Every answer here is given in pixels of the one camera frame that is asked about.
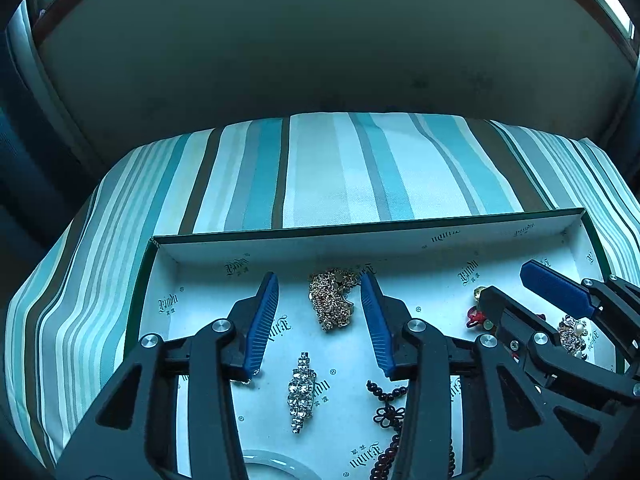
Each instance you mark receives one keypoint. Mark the rhinestone bar brooch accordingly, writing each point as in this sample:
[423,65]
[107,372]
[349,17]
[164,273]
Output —
[302,392]

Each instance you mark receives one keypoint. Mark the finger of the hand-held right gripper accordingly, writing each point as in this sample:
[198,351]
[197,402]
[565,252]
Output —
[555,287]
[510,312]

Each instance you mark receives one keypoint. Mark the white bangle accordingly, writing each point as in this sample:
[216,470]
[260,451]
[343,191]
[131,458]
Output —
[272,456]

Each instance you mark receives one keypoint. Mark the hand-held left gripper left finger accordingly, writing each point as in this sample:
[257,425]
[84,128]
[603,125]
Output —
[262,320]

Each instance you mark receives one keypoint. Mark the striped cloth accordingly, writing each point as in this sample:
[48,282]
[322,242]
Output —
[325,170]

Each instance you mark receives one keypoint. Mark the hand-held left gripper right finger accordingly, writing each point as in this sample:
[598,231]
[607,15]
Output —
[374,320]

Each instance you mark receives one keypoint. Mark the red knot charm with coin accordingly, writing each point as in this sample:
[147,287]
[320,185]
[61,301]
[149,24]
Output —
[475,316]

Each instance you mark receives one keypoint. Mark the large pearl rhinestone brooch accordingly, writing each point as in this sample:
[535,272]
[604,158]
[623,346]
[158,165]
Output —
[575,332]

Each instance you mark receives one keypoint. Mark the white shallow cardboard box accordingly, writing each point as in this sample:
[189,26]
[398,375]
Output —
[210,280]

